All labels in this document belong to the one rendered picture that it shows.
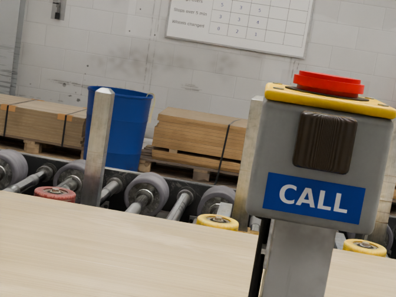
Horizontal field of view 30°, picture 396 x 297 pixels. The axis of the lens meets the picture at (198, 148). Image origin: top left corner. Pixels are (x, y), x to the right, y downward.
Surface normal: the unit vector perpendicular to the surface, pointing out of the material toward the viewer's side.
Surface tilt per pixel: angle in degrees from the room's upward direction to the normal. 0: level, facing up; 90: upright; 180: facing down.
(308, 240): 90
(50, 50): 90
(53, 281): 0
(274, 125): 90
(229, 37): 90
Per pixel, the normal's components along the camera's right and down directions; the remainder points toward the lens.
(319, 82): -0.44, 0.07
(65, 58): -0.10, 0.14
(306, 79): -0.76, -0.02
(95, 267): 0.15, -0.98
